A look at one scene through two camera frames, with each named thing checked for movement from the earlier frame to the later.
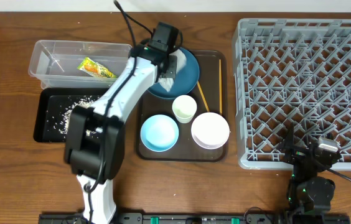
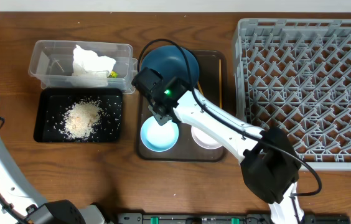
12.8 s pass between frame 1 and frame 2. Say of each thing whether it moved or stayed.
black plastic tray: stayed
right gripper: moved
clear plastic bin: stayed
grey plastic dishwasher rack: stayed
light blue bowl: stayed
